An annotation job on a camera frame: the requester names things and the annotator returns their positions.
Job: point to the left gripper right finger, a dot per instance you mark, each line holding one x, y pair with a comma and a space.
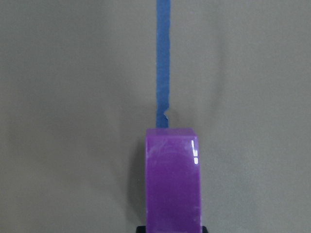
204, 229

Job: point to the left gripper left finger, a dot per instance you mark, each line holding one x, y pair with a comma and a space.
141, 229

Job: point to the purple trapezoid block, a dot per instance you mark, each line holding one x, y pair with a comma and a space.
172, 181

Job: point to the brown paper table mat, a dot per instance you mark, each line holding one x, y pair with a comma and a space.
78, 91

